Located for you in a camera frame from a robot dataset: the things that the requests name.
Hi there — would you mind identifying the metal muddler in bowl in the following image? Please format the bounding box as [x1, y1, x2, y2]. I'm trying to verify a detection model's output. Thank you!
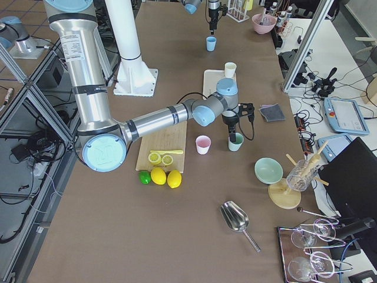
[259, 8, 266, 25]

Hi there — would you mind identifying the green bowl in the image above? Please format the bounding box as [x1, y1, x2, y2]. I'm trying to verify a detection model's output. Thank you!
[254, 157, 283, 185]

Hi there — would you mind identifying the green lime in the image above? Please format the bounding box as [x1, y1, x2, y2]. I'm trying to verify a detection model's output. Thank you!
[138, 171, 152, 185]

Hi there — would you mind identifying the lemon half upper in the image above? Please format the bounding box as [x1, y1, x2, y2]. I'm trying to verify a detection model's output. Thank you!
[148, 152, 162, 165]

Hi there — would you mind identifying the grey folded cloth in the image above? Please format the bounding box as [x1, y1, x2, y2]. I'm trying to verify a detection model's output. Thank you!
[259, 104, 286, 122]

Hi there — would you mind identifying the wine glass tray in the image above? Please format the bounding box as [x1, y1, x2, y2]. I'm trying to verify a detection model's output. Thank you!
[277, 218, 353, 282]

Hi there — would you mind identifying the black laptop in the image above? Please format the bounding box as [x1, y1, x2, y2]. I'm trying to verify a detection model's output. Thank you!
[319, 137, 376, 219]

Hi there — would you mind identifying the yellow lemon middle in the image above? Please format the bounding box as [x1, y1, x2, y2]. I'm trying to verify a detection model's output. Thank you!
[150, 167, 167, 185]

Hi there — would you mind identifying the wooden cup stand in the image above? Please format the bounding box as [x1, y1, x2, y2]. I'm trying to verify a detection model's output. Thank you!
[268, 141, 329, 209]

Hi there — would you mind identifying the lemon half lower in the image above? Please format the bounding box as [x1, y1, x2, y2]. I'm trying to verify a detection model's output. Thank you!
[161, 154, 174, 166]

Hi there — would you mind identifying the wooden cutting board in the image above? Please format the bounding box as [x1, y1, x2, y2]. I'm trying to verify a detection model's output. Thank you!
[135, 121, 187, 171]

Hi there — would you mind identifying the lemon half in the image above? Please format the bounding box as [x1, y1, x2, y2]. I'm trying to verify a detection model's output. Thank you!
[161, 154, 174, 166]
[148, 152, 162, 165]

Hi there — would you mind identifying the white wire rack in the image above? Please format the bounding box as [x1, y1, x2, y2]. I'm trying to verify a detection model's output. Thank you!
[226, 0, 250, 22]

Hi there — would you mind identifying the yellow plastic knife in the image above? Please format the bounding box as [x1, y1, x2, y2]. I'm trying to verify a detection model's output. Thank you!
[150, 150, 184, 154]

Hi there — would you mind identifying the clear glass cup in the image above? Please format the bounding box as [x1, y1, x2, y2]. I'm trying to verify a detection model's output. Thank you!
[286, 160, 319, 192]

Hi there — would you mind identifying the aluminium frame post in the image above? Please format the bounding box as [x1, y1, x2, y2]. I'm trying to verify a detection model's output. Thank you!
[282, 0, 333, 94]

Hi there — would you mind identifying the blue plastic cup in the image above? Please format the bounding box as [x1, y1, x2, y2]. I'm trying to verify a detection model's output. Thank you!
[206, 36, 217, 52]

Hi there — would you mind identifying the yellow lemon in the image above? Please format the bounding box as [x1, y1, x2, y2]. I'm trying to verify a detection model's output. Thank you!
[167, 170, 182, 189]
[150, 167, 167, 185]

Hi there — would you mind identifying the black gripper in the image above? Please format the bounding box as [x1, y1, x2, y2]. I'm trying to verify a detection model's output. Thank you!
[221, 115, 239, 142]
[208, 8, 220, 35]

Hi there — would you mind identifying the pink plastic cup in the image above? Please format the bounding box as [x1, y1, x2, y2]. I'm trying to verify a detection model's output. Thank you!
[196, 135, 211, 155]

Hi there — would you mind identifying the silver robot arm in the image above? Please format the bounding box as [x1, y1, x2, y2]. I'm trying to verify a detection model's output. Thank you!
[181, 0, 223, 35]
[44, 1, 239, 172]

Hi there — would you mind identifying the cream plastic cup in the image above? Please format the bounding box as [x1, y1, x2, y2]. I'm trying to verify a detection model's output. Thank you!
[224, 62, 237, 78]

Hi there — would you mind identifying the blue teach pendant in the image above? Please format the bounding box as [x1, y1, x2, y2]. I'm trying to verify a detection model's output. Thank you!
[323, 97, 370, 136]

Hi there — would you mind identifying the pink bowl with ice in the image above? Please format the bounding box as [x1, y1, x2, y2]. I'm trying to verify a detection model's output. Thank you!
[252, 14, 277, 34]

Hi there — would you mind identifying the metal scoop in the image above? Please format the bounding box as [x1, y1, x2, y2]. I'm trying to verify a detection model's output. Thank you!
[220, 200, 261, 252]

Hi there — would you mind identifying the beige rabbit tray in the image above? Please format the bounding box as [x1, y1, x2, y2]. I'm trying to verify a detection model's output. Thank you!
[203, 70, 238, 100]

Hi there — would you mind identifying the green plastic cup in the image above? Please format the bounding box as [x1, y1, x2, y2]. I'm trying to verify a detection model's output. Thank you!
[228, 133, 244, 152]

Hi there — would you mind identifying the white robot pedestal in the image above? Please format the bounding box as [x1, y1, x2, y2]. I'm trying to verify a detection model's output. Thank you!
[105, 0, 158, 97]

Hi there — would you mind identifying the yellow lemon outer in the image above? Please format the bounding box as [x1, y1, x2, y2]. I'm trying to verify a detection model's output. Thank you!
[167, 170, 182, 189]

